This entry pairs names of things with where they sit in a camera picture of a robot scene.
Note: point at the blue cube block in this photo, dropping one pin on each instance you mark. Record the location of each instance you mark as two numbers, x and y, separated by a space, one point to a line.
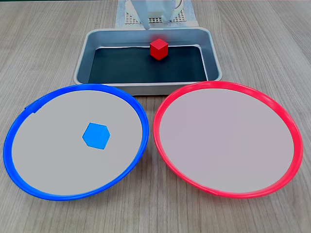
96 136

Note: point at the black tray liner mat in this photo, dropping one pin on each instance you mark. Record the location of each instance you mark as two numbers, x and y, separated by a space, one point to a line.
136 68

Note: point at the silver metal tray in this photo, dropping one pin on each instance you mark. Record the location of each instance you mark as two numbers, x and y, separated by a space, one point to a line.
148 88

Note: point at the white mesh mat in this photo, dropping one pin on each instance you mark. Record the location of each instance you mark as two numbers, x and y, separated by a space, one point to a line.
181 18

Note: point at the red cube block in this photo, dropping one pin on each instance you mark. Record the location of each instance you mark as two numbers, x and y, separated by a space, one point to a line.
159 49

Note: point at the red-rimmed white dish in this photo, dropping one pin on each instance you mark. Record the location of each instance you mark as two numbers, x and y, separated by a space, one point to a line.
226 140

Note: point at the blue-rimmed white dish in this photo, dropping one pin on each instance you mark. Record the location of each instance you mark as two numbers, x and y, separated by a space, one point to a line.
53 145

